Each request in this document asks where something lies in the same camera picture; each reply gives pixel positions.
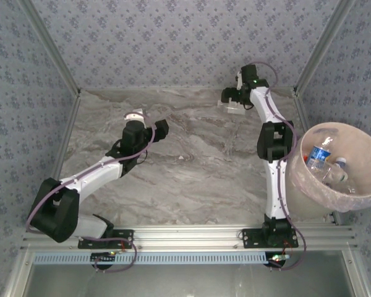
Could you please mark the aluminium frame leg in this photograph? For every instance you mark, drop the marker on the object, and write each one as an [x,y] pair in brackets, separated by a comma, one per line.
[355,275]
[18,275]

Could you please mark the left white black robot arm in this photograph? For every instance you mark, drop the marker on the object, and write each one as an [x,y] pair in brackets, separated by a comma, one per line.
[96,176]

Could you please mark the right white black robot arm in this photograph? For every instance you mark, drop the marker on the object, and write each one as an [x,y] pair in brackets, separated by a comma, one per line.
[276,191]

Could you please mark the square clear white-label bottle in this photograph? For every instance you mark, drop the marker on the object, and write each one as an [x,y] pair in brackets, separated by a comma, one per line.
[235,109]

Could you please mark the right small control board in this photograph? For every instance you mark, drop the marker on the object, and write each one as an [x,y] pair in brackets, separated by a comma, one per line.
[278,258]

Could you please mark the grey metal panel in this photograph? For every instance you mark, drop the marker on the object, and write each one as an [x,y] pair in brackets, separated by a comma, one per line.
[188,281]

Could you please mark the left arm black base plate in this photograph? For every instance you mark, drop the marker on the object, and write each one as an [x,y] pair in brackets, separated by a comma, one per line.
[123,236]

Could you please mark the small control board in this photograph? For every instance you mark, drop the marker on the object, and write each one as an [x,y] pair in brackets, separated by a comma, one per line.
[103,257]
[278,258]

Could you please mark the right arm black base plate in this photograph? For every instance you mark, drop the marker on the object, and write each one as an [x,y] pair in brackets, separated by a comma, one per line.
[252,239]

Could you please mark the round pale waste bin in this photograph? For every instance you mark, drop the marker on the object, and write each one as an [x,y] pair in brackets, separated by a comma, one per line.
[296,201]

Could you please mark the blue label water bottle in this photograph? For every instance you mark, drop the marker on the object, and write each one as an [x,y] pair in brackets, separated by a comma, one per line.
[318,156]

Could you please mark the left small control board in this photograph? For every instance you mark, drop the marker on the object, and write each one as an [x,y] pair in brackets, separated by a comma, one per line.
[103,257]

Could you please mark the aluminium extrusion mounting rail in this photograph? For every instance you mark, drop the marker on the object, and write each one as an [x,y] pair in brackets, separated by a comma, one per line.
[188,238]

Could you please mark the aluminium frame post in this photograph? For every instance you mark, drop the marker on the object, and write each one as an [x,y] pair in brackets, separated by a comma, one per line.
[321,46]
[52,46]

